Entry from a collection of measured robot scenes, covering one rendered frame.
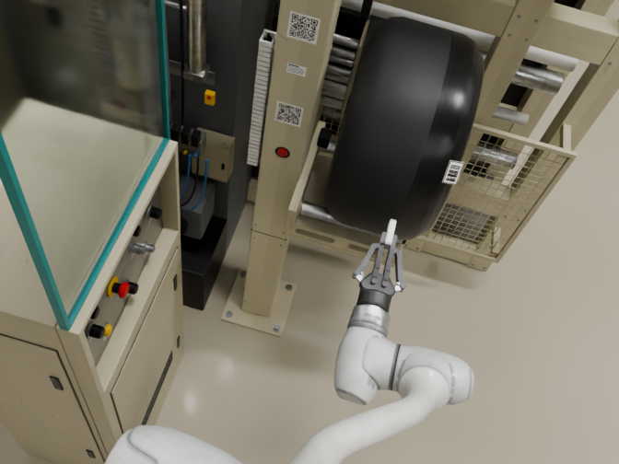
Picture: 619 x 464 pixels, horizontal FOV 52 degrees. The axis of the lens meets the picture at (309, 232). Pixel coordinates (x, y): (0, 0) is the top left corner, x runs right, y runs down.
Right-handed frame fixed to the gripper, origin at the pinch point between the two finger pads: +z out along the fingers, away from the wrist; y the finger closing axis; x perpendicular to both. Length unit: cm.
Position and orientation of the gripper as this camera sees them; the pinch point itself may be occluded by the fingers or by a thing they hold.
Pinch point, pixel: (390, 234)
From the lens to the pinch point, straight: 156.2
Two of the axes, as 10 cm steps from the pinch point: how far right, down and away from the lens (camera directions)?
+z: 2.6, -8.6, 4.5
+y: -9.6, -2.8, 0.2
